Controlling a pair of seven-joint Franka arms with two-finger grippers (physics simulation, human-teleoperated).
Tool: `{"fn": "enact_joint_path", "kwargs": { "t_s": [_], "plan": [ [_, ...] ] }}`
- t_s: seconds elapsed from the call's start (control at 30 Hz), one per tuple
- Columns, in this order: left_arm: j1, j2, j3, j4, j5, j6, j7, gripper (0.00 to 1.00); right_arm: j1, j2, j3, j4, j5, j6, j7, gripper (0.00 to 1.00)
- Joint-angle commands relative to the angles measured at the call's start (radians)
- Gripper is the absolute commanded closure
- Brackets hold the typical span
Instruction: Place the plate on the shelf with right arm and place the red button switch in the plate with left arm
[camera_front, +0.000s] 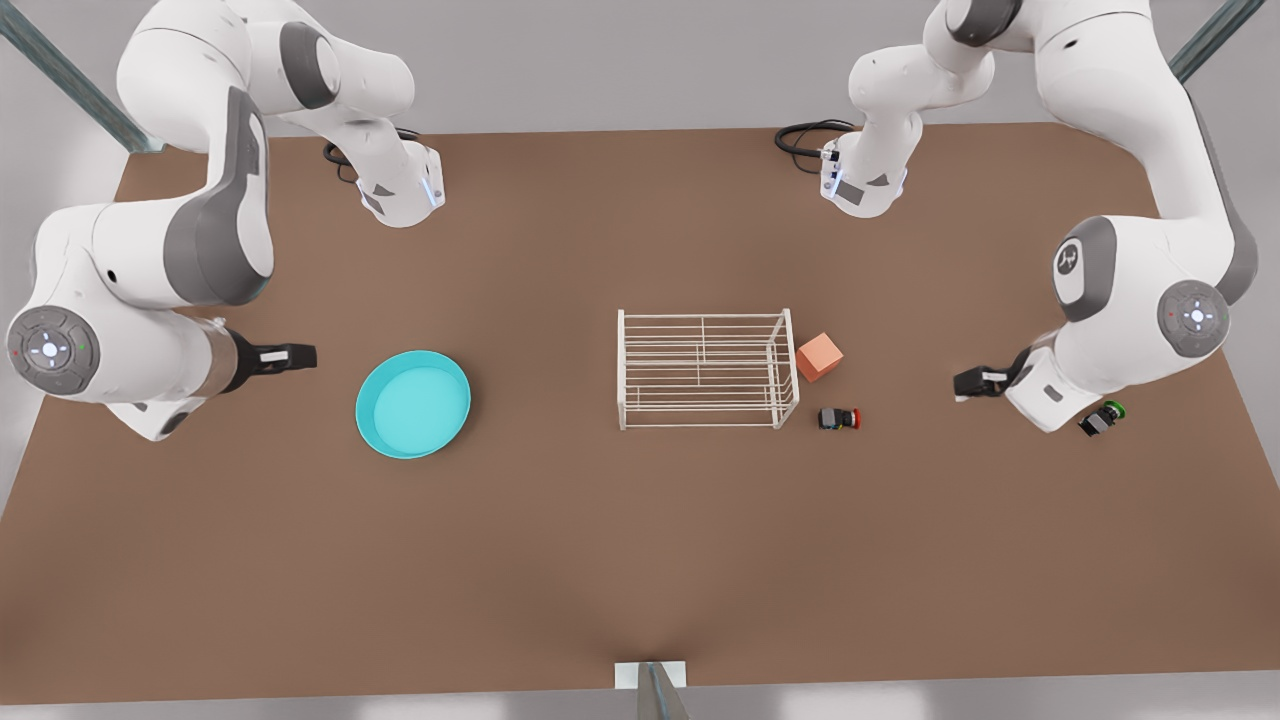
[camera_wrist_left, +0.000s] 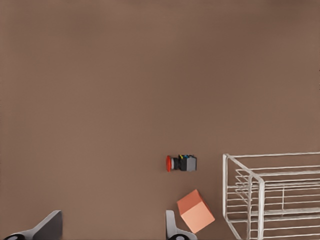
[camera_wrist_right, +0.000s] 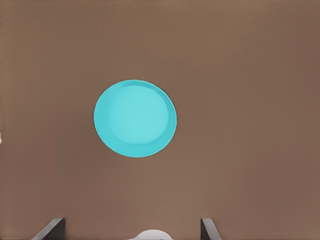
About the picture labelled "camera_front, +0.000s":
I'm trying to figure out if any white wire shelf rack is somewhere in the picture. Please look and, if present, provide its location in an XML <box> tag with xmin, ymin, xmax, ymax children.
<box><xmin>617</xmin><ymin>308</ymin><xmax>800</xmax><ymax>432</ymax></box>

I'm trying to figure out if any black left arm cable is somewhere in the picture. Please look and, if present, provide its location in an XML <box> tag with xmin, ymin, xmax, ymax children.
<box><xmin>774</xmin><ymin>119</ymin><xmax>859</xmax><ymax>174</ymax></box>

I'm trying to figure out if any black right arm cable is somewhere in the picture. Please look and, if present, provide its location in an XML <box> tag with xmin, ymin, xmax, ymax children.
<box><xmin>322</xmin><ymin>127</ymin><xmax>422</xmax><ymax>184</ymax></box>

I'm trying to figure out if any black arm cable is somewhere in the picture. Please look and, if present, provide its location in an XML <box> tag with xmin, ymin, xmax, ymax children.
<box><xmin>774</xmin><ymin>119</ymin><xmax>859</xmax><ymax>174</ymax></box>
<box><xmin>322</xmin><ymin>127</ymin><xmax>422</xmax><ymax>184</ymax></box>

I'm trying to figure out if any silver frame post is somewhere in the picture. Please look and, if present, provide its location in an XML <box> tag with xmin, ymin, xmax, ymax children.
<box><xmin>1168</xmin><ymin>0</ymin><xmax>1267</xmax><ymax>84</ymax></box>
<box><xmin>614</xmin><ymin>660</ymin><xmax>689</xmax><ymax>720</ymax></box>
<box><xmin>0</xmin><ymin>0</ymin><xmax>166</xmax><ymax>154</ymax></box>

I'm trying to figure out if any green button switch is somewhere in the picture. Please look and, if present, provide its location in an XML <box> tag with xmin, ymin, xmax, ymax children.
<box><xmin>1078</xmin><ymin>400</ymin><xmax>1127</xmax><ymax>438</ymax></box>

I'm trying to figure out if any orange cube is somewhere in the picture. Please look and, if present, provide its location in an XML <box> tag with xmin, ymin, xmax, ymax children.
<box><xmin>796</xmin><ymin>333</ymin><xmax>844</xmax><ymax>383</ymax></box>

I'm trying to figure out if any turquoise plate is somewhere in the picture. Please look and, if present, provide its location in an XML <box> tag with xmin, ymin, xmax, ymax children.
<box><xmin>355</xmin><ymin>350</ymin><xmax>472</xmax><ymax>460</ymax></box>

